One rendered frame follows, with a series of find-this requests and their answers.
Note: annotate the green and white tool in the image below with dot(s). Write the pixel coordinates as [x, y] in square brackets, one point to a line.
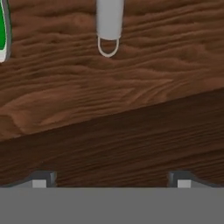
[3, 32]

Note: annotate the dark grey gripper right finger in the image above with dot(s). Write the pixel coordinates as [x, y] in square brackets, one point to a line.
[182, 178]

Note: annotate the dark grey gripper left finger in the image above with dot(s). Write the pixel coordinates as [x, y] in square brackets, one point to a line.
[40, 178]

